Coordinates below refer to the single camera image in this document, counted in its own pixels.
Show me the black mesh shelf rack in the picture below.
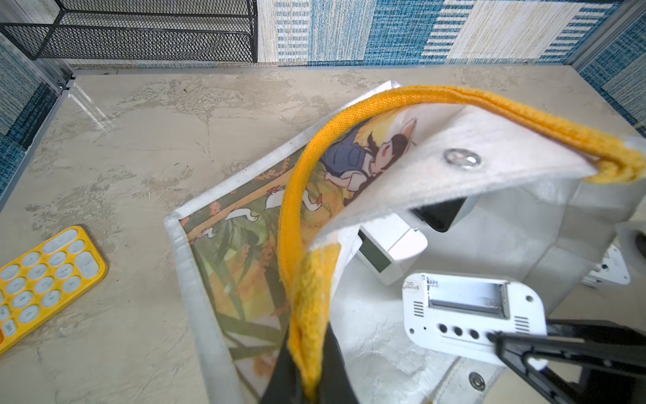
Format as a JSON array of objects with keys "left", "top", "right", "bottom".
[{"left": 1, "top": 1, "right": 258, "bottom": 63}]

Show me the small white gadget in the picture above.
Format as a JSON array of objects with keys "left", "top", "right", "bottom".
[{"left": 581, "top": 244, "right": 631, "bottom": 288}]

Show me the white digital clock back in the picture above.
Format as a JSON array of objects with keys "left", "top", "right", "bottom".
[{"left": 402, "top": 273, "right": 548, "bottom": 365}]

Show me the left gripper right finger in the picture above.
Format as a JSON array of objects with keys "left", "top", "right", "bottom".
[{"left": 318, "top": 323, "right": 359, "bottom": 404}]

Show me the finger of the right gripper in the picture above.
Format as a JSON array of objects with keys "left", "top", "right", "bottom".
[{"left": 494, "top": 320, "right": 645, "bottom": 403}]

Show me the white canvas tote bag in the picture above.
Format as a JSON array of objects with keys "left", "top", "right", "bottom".
[{"left": 165, "top": 81, "right": 645, "bottom": 403}]

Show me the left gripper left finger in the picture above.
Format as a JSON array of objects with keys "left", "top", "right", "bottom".
[{"left": 259, "top": 333, "right": 303, "bottom": 404}]

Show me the yellow calculator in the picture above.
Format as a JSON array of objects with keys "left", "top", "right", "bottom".
[{"left": 1, "top": 226, "right": 108, "bottom": 353}]

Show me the white cube digital clock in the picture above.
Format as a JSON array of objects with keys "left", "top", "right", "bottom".
[{"left": 358, "top": 214, "right": 428, "bottom": 285}]

